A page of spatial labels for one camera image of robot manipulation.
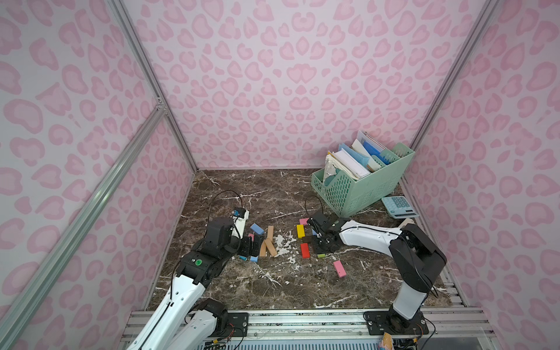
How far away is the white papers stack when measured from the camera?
835 millimetres

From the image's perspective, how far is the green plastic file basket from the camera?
0.84 m

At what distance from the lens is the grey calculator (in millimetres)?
1004

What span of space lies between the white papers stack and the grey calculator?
30cm
